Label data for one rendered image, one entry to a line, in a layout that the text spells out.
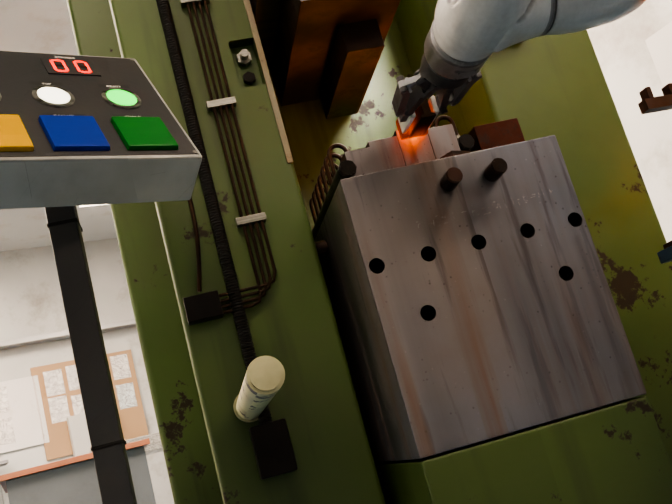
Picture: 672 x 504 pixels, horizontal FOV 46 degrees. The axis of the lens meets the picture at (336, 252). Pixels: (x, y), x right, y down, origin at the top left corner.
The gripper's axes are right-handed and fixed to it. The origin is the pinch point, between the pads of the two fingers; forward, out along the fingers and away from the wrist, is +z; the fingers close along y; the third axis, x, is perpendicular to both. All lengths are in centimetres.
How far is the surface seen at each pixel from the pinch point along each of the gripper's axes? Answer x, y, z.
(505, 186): -15.3, 10.4, -0.9
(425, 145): -3.6, 1.6, 5.1
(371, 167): -5.5, -8.7, 5.1
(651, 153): 54, 216, 252
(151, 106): 7.4, -42.1, -5.4
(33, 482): -26, -136, 335
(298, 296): -21.4, -24.1, 19.1
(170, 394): -28, -50, 63
